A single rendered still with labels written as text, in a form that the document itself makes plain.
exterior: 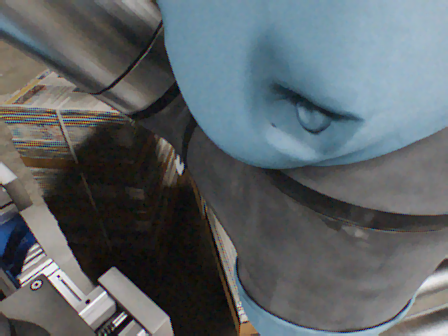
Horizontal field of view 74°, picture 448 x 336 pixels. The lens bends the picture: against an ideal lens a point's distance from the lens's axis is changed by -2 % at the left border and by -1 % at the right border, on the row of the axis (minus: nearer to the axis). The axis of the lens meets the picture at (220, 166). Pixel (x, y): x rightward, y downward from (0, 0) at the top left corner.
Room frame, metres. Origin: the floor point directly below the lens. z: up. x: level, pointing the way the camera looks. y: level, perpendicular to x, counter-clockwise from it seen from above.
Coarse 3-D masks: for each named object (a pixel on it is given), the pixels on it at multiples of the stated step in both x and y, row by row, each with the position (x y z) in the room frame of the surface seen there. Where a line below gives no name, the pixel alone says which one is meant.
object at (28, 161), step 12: (144, 144) 0.82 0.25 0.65; (144, 156) 0.80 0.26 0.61; (168, 156) 1.05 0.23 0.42; (60, 168) 0.74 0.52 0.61; (72, 168) 0.73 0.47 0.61; (84, 168) 0.73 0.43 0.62; (96, 168) 0.73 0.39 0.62; (108, 168) 0.72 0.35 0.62; (120, 168) 0.72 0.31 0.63; (132, 168) 0.72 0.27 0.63; (156, 192) 0.84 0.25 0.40; (84, 216) 0.74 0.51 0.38; (96, 216) 0.73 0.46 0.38; (108, 216) 0.73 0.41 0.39; (120, 216) 0.73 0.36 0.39; (132, 216) 0.72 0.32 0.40; (144, 216) 0.72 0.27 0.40; (168, 216) 0.94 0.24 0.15; (96, 252) 0.74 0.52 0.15; (108, 252) 0.74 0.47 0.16; (120, 252) 0.73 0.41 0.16; (132, 252) 0.73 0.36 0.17; (144, 252) 0.72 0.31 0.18; (156, 252) 0.73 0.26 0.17
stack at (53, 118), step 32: (32, 96) 0.80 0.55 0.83; (64, 96) 0.81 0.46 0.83; (32, 128) 0.75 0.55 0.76; (64, 128) 0.73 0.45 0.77; (96, 128) 0.72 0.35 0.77; (128, 128) 0.72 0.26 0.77; (96, 160) 0.73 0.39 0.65; (128, 160) 0.72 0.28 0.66; (160, 160) 0.96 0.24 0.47; (64, 192) 0.75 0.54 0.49; (96, 192) 0.73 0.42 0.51; (128, 192) 0.72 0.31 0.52; (160, 192) 0.91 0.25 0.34; (64, 224) 0.75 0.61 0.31; (96, 224) 0.74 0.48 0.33; (128, 224) 0.73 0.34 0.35; (160, 224) 0.83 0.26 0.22; (96, 256) 0.74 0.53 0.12; (128, 256) 0.73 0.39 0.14; (160, 256) 0.75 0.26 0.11
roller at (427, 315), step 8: (440, 304) 0.21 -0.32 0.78; (416, 312) 0.20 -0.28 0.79; (424, 312) 0.20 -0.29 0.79; (432, 312) 0.19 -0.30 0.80; (440, 312) 0.19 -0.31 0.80; (400, 320) 0.18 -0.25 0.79; (408, 320) 0.18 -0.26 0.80; (416, 320) 0.18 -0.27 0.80; (424, 320) 0.18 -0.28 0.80; (432, 320) 0.18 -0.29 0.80; (440, 320) 0.18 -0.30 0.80; (392, 328) 0.17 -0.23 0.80; (400, 328) 0.17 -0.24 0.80; (408, 328) 0.17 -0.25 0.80; (416, 328) 0.17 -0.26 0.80; (424, 328) 0.17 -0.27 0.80; (432, 328) 0.17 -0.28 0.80; (440, 328) 0.17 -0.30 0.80
